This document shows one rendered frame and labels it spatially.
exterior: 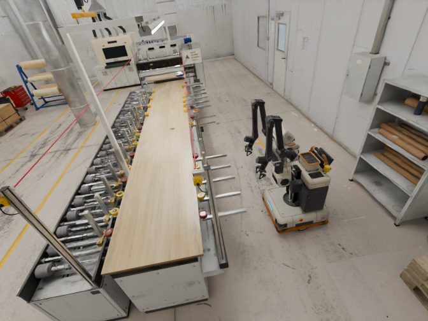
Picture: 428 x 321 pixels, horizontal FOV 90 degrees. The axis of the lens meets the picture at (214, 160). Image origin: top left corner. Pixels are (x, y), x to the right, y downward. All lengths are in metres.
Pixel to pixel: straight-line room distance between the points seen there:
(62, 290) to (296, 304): 2.12
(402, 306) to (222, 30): 11.92
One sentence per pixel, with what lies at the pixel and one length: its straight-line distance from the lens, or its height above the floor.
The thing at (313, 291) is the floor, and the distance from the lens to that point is 2.76.
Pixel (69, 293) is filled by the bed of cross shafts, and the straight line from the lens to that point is 2.38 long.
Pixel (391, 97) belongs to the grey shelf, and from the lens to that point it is 3.49.
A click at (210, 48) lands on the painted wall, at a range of 12.65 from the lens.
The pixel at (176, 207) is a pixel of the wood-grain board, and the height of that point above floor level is 0.90.
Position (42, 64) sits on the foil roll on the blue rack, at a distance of 10.29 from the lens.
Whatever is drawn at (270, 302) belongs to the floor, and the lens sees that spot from 2.64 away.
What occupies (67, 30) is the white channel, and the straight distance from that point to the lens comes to 2.40.
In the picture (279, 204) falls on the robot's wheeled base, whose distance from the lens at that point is 2.98.
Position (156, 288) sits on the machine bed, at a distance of 2.27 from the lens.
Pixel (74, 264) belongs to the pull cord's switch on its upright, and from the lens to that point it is 2.02.
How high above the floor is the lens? 2.47
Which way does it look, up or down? 36 degrees down
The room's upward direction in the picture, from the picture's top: 8 degrees counter-clockwise
